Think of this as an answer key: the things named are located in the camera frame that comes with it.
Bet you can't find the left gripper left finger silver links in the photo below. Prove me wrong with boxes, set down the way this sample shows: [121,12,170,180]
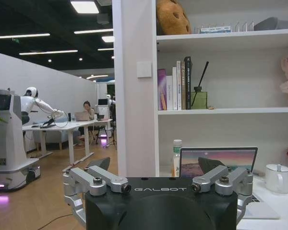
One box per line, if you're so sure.
[62,157,133,228]

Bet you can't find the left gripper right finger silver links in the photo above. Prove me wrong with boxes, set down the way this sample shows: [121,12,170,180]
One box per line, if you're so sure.
[191,157,254,226]

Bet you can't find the open laptop sunset screen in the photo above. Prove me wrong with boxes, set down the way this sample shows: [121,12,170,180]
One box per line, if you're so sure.
[179,147,282,220]

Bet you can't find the clear drink bottle green label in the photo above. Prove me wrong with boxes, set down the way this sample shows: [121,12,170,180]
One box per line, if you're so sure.
[170,139,183,178]

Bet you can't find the white office desk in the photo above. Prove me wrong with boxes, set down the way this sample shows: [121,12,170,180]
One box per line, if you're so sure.
[22,118,97,166]

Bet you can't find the white ceramic mug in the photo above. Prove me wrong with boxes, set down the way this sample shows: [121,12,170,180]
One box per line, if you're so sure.
[265,163,288,194]

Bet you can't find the pale laptop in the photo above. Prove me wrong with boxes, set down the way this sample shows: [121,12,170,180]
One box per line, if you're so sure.
[74,112,90,121]

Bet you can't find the white robot with screen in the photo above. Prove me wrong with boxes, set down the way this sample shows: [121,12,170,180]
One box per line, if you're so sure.
[96,93,117,140]

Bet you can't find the white shelf unit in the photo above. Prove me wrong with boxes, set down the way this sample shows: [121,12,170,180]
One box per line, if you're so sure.
[155,0,288,178]

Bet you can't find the person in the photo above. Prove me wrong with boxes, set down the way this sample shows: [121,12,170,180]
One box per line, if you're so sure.
[77,100,96,147]

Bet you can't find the green diffuser bottle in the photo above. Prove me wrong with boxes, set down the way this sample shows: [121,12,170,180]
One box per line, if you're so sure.
[191,86,208,110]

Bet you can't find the white humanoid robot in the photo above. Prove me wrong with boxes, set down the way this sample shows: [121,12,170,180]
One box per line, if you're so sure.
[0,86,71,193]

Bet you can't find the short white book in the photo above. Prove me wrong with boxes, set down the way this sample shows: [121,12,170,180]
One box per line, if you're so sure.
[166,75,174,111]

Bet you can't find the tan book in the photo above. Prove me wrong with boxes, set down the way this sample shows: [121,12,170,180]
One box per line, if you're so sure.
[180,61,187,110]

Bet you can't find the cream book dark print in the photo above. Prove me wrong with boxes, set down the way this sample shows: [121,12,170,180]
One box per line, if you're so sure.
[176,61,182,111]

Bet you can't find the purple book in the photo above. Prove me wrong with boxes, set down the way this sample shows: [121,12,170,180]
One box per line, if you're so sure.
[157,69,168,111]

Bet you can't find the black reed sticks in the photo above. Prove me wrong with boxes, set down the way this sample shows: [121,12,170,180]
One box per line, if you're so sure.
[191,61,210,106]

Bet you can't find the long strip ceiling light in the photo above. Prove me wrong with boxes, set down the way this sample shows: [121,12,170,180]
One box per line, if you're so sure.
[0,33,51,40]
[19,49,79,56]
[73,28,114,35]

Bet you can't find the blue and white box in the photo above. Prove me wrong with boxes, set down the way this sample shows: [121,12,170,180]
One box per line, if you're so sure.
[200,24,232,34]

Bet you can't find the grey folded object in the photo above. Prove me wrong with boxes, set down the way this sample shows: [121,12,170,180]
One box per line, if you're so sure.
[253,16,288,31]

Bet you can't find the brown cookie plush cushion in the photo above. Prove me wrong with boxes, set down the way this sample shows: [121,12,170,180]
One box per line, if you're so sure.
[156,0,192,35]

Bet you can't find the large square ceiling light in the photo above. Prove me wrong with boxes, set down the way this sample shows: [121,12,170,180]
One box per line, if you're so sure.
[70,0,99,13]

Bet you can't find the black floor cable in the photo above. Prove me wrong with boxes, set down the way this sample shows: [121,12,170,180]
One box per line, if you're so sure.
[37,212,74,230]

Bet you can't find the white wall switch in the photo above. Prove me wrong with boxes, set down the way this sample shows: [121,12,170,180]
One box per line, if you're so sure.
[136,61,153,79]

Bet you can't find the metal wire rack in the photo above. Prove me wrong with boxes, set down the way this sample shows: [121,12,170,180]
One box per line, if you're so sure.
[235,21,255,33]

